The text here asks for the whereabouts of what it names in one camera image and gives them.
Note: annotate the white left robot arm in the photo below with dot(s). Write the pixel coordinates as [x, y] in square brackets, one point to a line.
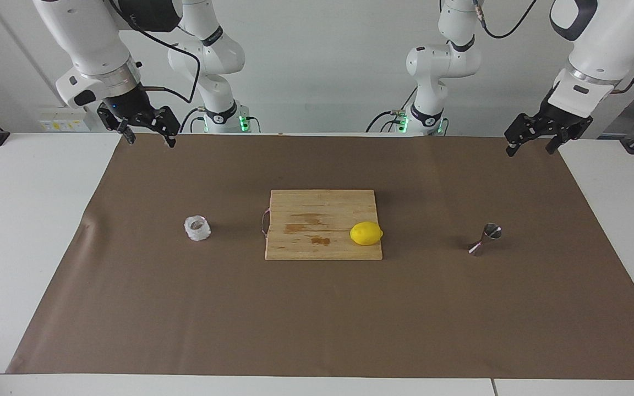
[608, 38]

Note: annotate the clear faceted glass cup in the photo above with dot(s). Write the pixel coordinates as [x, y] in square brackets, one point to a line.
[197, 231]

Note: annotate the steel jigger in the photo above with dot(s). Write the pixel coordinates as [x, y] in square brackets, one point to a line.
[492, 232]

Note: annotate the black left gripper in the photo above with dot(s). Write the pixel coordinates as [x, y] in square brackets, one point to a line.
[564, 116]

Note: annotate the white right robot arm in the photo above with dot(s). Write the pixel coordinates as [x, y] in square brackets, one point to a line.
[91, 38]

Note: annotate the brown table mat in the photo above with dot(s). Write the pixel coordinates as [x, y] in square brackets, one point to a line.
[185, 308]

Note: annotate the white wall socket strip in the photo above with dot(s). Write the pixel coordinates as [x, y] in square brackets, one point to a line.
[64, 124]

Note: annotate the wooden cutting board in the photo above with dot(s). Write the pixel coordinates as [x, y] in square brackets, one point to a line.
[317, 209]

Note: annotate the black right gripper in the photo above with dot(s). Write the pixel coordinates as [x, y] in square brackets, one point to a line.
[129, 105]

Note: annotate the yellow lemon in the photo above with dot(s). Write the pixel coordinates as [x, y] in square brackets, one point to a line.
[365, 234]

